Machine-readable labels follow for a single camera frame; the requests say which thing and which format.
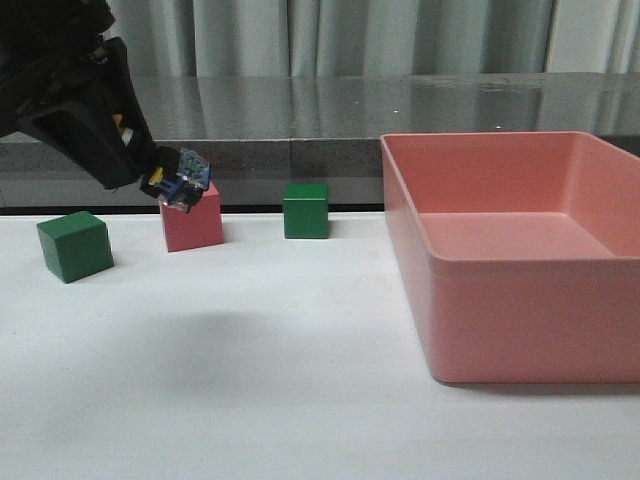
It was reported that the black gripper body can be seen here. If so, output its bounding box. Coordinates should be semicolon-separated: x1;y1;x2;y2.
1;1;115;136

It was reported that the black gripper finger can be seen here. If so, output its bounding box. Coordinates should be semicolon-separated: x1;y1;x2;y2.
112;37;156;173
19;94;138;189

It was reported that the yellow push button switch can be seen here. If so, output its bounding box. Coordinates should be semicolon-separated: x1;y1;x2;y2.
112;113;212;214

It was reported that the grey curtain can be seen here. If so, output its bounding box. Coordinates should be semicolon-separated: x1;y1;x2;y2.
111;1;639;77

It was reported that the green cube far left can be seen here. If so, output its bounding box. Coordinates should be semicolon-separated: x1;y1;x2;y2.
37;211;114;283

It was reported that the grey stone counter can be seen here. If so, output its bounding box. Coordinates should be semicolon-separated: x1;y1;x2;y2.
0;72;640;181

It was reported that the pink wooden cube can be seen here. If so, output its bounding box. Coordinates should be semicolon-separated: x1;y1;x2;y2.
160;182;224;252

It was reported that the green cube near bin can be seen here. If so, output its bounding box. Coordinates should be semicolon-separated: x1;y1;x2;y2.
283;183;329;239

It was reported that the pink plastic bin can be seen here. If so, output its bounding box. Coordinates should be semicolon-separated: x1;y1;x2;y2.
381;132;639;383

